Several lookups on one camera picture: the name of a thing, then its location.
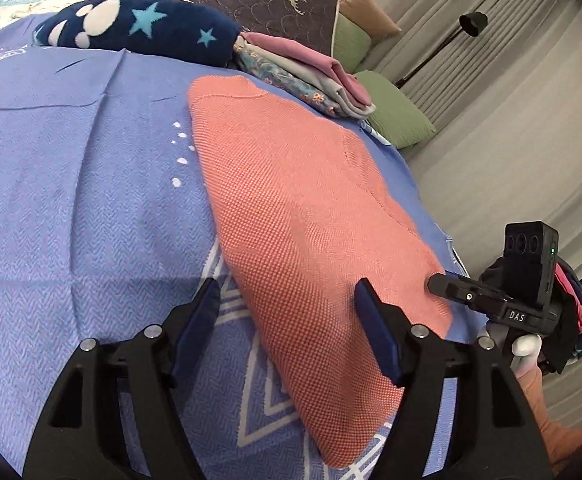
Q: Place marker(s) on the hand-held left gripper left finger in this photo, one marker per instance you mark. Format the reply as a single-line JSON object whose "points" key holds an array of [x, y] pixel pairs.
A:
{"points": [[198, 330]]}

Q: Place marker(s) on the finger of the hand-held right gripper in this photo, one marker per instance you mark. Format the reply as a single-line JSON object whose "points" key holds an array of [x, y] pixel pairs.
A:
{"points": [[456, 290]]}

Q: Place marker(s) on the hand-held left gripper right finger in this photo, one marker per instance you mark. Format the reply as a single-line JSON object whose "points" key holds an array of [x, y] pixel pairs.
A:
{"points": [[378, 330]]}

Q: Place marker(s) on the salmon knit sweater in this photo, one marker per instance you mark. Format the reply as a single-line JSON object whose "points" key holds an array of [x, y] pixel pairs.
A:
{"points": [[296, 210]]}

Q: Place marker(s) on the person's right forearm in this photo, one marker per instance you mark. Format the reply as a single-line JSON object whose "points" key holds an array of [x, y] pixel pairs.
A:
{"points": [[551, 420]]}

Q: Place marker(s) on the stack of folded clothes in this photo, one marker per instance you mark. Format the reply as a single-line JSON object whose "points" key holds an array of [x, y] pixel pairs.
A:
{"points": [[311, 57]]}

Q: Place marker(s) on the person's right hand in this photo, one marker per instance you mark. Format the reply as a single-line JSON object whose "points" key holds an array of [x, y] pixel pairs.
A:
{"points": [[526, 347]]}

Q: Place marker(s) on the pink and navy cloth bundle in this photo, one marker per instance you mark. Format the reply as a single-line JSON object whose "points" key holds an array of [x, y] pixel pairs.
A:
{"points": [[573, 300]]}

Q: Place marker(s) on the blue herringbone blanket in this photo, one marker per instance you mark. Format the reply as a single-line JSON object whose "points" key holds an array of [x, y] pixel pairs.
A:
{"points": [[71, 210]]}

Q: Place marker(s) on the large green pillow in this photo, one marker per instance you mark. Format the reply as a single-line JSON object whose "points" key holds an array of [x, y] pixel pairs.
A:
{"points": [[396, 110]]}

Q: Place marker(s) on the grey curtain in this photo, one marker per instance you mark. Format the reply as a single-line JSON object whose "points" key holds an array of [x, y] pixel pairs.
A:
{"points": [[521, 60]]}

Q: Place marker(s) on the pale grey folded cloth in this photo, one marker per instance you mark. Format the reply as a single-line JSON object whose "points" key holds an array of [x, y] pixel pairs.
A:
{"points": [[331, 86]]}

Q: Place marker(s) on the black floor lamp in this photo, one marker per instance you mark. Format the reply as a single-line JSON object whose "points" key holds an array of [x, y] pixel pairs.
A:
{"points": [[473, 22]]}

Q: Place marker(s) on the small green pillow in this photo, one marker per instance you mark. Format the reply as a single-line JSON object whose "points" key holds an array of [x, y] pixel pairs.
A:
{"points": [[351, 40]]}

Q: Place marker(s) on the tan pillow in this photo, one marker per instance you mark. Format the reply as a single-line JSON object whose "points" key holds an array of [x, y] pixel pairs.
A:
{"points": [[368, 15]]}

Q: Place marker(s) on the navy star print fleece blanket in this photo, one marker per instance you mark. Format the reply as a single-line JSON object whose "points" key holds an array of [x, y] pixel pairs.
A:
{"points": [[181, 35]]}

